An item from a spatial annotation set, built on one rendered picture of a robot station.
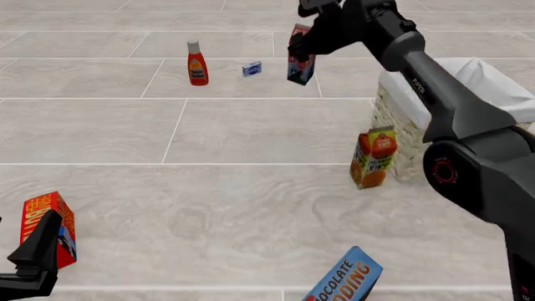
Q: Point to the red ketchup bottle, grey cap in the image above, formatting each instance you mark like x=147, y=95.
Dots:
x=197, y=67

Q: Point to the blue chocolate pudding box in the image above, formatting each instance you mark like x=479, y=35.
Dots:
x=347, y=277

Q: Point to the milk carton with red top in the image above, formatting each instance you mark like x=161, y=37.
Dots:
x=302, y=72

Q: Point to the orange juice carton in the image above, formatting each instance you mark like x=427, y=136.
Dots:
x=373, y=158

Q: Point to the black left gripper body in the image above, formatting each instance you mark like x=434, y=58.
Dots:
x=25, y=283

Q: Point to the wicker basket with white lining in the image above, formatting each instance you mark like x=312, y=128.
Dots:
x=476, y=78

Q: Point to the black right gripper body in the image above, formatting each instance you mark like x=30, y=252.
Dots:
x=324, y=11

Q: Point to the small blue and white box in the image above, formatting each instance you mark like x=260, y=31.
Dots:
x=252, y=69

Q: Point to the red butter box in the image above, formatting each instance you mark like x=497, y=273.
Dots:
x=67, y=232

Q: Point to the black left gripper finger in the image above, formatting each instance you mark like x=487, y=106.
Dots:
x=39, y=241

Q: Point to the grey and black right robot arm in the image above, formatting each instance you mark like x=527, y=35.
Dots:
x=468, y=131

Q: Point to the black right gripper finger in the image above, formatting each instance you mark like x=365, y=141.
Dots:
x=304, y=44

